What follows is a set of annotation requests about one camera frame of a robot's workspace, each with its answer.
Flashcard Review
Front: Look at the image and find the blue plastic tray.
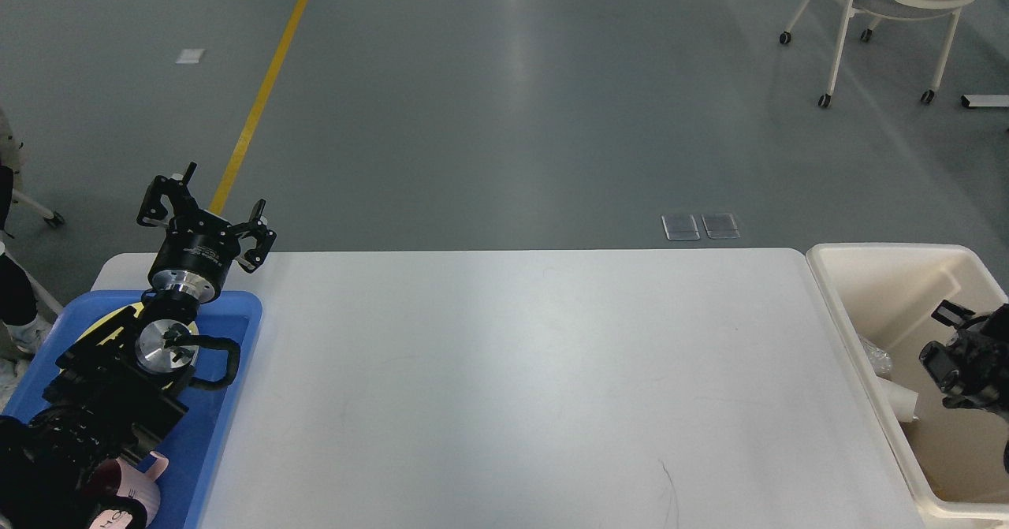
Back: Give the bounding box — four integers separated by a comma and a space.
3, 289, 262, 528

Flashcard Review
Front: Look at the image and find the white paper cup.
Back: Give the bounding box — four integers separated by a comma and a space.
876, 377, 919, 424

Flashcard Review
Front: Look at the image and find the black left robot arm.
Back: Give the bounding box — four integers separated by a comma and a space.
2, 163, 277, 528

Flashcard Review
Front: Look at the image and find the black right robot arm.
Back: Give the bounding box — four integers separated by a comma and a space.
918, 300, 1008, 422

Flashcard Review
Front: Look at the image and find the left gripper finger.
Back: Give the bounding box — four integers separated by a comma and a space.
221, 199, 277, 273
136, 162, 204, 233

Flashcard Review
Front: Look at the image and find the person in black clothes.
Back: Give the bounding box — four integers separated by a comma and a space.
1, 112, 53, 356

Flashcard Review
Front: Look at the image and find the aluminium foil sheet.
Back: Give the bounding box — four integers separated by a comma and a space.
858, 335, 894, 379

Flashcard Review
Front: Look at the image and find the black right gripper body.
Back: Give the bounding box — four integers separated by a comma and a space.
919, 341, 966, 392

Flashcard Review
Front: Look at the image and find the white bar on floor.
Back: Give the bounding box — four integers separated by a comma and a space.
961, 94, 1009, 109

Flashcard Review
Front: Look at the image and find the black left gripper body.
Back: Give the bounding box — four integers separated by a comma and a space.
148, 231, 240, 303

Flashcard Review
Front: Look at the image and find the clear floor plate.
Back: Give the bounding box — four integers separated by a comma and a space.
661, 214, 702, 241
702, 213, 741, 240

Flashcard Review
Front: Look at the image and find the beige plastic bin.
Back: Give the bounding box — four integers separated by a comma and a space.
806, 243, 1007, 528

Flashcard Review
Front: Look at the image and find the left clear floor plate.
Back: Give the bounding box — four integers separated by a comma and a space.
661, 214, 702, 241

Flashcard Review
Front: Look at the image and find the right clear floor plate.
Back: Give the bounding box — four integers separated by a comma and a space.
702, 213, 741, 240

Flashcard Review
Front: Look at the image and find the pink ribbed mug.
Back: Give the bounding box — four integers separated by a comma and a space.
82, 451, 169, 527

